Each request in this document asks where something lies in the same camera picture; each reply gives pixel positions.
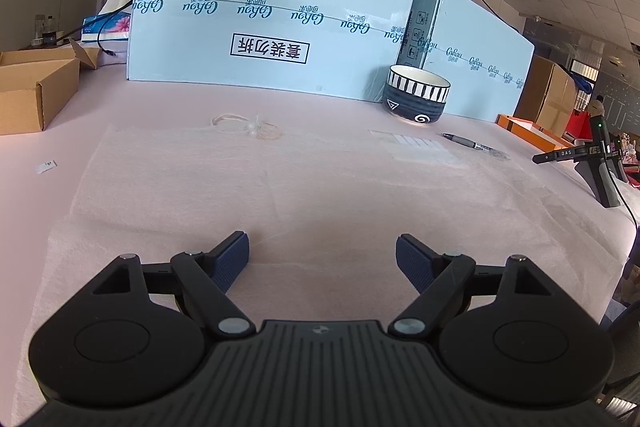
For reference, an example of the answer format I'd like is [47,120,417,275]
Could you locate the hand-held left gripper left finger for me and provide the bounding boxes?
[90,231,255,341]

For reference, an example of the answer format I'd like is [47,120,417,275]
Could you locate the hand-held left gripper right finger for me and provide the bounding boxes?
[388,233,554,339]

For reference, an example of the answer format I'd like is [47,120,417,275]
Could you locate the translucent white shopping bag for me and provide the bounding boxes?
[30,122,637,350]

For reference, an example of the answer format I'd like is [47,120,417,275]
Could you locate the sheet of white labels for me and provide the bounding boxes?
[369,129,464,166]

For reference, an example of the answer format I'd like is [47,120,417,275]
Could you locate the black gel pen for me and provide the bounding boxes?
[441,133,511,160]

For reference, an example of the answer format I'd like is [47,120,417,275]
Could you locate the tan rubber band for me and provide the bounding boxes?
[250,122,282,142]

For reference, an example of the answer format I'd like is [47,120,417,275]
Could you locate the dark blue ceramic bowl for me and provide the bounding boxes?
[382,84,449,126]

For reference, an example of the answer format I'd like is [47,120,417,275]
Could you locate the white striped ceramic bowl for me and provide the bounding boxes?
[388,64,451,103]

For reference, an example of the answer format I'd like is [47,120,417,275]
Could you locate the orange flat box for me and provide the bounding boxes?
[496,114,591,150]

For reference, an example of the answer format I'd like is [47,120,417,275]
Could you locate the closed brown cardboard carton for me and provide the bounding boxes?
[514,56,579,136]

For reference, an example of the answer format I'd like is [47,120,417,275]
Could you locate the light blue carton dark side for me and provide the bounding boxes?
[395,0,536,118]

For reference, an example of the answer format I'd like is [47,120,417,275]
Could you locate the open brown cardboard box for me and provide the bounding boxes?
[0,39,104,136]

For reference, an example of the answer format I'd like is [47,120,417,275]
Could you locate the floral tissue box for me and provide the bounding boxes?
[81,0,134,44]

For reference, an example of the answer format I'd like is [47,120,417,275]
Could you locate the small clear bottles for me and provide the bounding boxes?
[31,13,62,46]

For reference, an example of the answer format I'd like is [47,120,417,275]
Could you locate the black grey-handled device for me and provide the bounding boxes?
[531,112,632,209]

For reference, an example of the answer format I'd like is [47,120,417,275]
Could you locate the black cable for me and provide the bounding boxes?
[96,18,119,58]

